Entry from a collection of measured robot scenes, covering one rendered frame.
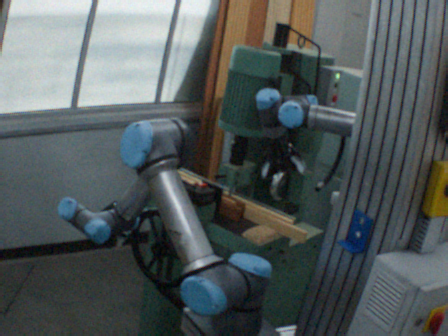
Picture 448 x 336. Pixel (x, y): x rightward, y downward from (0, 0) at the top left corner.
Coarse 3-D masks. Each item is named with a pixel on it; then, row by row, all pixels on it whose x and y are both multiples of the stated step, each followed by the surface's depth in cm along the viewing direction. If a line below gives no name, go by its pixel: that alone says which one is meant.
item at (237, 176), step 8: (224, 168) 240; (232, 168) 239; (240, 168) 240; (248, 168) 244; (256, 168) 248; (232, 176) 239; (240, 176) 242; (248, 176) 246; (224, 184) 241; (232, 184) 239; (240, 184) 243
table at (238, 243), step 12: (216, 216) 239; (216, 228) 231; (228, 228) 230; (240, 228) 232; (216, 240) 232; (228, 240) 228; (240, 240) 225; (276, 240) 229; (288, 240) 236; (240, 252) 226; (252, 252) 223; (264, 252) 225
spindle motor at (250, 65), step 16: (240, 48) 225; (256, 48) 232; (240, 64) 225; (256, 64) 223; (272, 64) 225; (240, 80) 227; (256, 80) 226; (224, 96) 234; (240, 96) 228; (224, 112) 234; (240, 112) 229; (256, 112) 229; (224, 128) 233; (240, 128) 231; (256, 128) 232
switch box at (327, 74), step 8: (320, 72) 246; (328, 72) 244; (336, 72) 246; (320, 80) 247; (328, 80) 245; (320, 88) 247; (328, 88) 245; (336, 88) 250; (320, 96) 248; (328, 96) 246; (336, 96) 252; (320, 104) 249; (328, 104) 248; (336, 104) 254
